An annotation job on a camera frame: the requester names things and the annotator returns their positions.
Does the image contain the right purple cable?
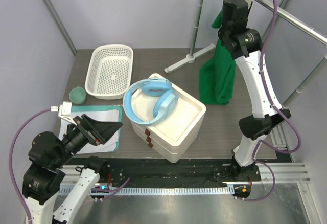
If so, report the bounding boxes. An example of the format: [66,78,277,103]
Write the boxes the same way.
[235,0,302,201]

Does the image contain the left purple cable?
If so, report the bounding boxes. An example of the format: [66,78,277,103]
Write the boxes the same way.
[8,108,53,222]

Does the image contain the green plastic cup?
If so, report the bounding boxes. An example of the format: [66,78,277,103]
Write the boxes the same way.
[69,86,86,105]

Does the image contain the white stacked storage box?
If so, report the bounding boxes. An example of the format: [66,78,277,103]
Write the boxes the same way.
[130,73,206,163]

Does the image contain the white slotted cable duct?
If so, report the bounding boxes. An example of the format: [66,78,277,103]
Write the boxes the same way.
[60,186,235,196]

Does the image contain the white perforated plastic basket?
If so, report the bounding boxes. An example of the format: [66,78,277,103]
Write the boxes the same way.
[84,44,133,100]

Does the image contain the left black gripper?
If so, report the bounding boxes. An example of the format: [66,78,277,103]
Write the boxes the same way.
[53,112,123,166]

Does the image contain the green t shirt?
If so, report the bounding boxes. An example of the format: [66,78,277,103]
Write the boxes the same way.
[198,11,236,106]

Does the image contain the purple cable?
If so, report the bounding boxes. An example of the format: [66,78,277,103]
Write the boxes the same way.
[8,108,53,222]
[235,0,302,201]

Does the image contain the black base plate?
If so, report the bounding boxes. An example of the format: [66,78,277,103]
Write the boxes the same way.
[100,158,261,188]

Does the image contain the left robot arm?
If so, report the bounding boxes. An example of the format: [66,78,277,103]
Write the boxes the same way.
[22,114,123,223]

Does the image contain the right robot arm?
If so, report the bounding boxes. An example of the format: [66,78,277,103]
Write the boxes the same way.
[218,0,291,181]

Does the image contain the light blue headphones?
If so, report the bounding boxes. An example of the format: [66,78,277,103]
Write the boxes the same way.
[123,77,179,126]

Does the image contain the metal clothes rack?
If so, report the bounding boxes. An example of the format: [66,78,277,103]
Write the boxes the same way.
[163,0,327,107]

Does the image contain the teal bordered mat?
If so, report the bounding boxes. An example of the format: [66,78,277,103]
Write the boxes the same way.
[66,104,123,154]

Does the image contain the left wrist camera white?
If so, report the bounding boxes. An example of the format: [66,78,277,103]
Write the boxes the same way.
[51,101,77,125]

